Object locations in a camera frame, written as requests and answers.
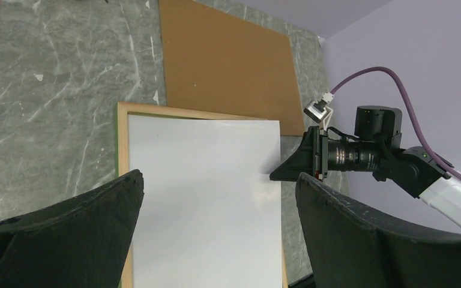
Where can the landscape photo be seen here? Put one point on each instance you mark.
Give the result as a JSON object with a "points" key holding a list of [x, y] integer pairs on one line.
{"points": [[202, 198]]}

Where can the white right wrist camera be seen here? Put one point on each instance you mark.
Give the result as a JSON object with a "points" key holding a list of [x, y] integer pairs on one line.
{"points": [[320, 110]]}

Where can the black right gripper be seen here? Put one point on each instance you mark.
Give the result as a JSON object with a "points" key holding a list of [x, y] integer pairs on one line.
{"points": [[374, 147]]}

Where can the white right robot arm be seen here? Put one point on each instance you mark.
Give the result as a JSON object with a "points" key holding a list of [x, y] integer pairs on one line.
{"points": [[444, 196]]}

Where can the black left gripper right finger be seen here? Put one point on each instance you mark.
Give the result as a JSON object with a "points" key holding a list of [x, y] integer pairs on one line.
{"points": [[351, 244]]}

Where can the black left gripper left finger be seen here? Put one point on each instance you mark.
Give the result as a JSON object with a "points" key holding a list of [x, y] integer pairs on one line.
{"points": [[79, 242]]}

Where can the brown fibreboard backing board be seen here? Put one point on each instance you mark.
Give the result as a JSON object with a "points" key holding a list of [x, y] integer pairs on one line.
{"points": [[219, 63]]}

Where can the light wooden picture frame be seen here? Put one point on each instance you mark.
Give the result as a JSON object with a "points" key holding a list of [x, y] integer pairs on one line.
{"points": [[123, 139]]}

